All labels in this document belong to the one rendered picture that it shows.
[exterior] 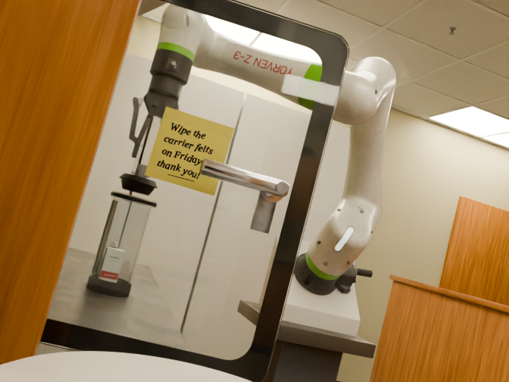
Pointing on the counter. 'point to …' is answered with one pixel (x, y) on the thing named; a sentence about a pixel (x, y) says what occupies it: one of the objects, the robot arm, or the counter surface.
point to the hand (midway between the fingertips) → (144, 161)
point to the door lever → (213, 168)
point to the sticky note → (188, 150)
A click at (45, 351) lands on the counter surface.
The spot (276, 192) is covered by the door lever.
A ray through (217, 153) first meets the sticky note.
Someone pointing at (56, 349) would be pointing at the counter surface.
